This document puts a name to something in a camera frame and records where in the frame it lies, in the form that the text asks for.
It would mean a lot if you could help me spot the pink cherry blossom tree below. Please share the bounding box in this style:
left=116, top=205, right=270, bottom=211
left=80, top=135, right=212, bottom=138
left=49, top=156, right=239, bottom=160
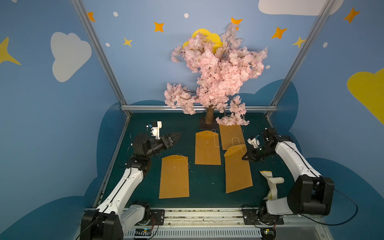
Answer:
left=164, top=23, right=268, bottom=126

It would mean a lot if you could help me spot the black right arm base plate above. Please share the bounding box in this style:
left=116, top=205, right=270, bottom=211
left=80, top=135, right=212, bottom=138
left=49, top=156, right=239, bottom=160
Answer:
left=241, top=209, right=284, bottom=227

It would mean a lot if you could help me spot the aluminium front rail frame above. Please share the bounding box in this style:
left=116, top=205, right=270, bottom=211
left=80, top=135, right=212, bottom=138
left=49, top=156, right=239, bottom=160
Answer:
left=72, top=206, right=334, bottom=240

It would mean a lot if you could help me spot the white yellow cloth strip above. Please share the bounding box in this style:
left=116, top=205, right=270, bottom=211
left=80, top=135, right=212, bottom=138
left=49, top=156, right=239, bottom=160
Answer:
left=260, top=171, right=285, bottom=200

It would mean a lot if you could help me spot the brown kraft file bag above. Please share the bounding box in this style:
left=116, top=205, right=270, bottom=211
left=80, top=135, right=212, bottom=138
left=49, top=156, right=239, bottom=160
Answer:
left=219, top=125, right=245, bottom=151

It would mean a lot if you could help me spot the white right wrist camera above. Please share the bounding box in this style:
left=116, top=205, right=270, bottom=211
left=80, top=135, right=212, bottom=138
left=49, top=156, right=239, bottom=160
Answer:
left=247, top=137, right=261, bottom=149

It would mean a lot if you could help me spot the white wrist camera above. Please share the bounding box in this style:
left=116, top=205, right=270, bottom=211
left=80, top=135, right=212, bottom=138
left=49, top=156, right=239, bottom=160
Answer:
left=247, top=137, right=261, bottom=149
left=150, top=121, right=162, bottom=140

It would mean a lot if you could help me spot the dark metal tree base plate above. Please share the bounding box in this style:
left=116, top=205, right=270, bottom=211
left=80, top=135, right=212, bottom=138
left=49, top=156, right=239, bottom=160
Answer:
left=199, top=117, right=219, bottom=131

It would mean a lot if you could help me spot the brown kraft envelope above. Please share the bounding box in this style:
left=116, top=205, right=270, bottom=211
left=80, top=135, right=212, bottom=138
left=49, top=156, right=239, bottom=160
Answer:
left=195, top=131, right=221, bottom=166
left=224, top=144, right=253, bottom=194
left=159, top=155, right=190, bottom=199

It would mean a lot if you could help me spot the circuit board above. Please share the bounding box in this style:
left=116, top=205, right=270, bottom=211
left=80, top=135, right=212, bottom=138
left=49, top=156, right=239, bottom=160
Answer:
left=261, top=228, right=276, bottom=240
left=134, top=228, right=153, bottom=239

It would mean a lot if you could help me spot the aluminium left corner post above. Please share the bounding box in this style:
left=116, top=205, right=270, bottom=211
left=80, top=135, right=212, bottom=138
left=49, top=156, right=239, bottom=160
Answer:
left=71, top=0, right=131, bottom=118

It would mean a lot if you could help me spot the aluminium back rail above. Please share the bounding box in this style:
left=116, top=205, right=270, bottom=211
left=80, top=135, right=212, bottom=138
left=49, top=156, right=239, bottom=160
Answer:
left=120, top=104, right=278, bottom=113

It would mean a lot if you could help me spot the right circuit board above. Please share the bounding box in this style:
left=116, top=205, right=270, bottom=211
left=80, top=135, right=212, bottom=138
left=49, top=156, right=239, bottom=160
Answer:
left=261, top=228, right=276, bottom=240

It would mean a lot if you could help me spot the aluminium right corner post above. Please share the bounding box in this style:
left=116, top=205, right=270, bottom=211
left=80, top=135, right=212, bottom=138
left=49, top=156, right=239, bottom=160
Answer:
left=266, top=0, right=337, bottom=120

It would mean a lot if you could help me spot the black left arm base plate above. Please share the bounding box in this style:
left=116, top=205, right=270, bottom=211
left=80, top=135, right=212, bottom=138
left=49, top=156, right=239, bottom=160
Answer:
left=135, top=209, right=165, bottom=226

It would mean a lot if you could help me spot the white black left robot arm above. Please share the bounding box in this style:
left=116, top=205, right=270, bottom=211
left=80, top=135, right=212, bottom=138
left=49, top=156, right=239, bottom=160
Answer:
left=77, top=132, right=181, bottom=240

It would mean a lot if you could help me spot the left circuit board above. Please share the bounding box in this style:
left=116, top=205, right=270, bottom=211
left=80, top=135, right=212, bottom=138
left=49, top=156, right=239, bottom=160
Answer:
left=134, top=228, right=153, bottom=239

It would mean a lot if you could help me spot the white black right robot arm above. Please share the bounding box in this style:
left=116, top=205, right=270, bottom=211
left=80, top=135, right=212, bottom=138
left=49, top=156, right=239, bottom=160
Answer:
left=242, top=128, right=335, bottom=217

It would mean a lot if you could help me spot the white closure string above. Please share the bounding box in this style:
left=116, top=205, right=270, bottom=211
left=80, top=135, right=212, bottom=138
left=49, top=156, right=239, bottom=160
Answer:
left=230, top=137, right=246, bottom=157
left=176, top=153, right=191, bottom=169
left=209, top=128, right=223, bottom=148

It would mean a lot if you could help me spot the aluminium corner post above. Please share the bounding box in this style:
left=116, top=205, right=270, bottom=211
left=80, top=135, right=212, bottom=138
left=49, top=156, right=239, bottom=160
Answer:
left=266, top=0, right=337, bottom=120
left=71, top=0, right=131, bottom=118

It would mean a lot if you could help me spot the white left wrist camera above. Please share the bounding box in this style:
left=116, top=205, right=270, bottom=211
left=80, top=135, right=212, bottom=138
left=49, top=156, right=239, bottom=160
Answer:
left=150, top=121, right=162, bottom=140

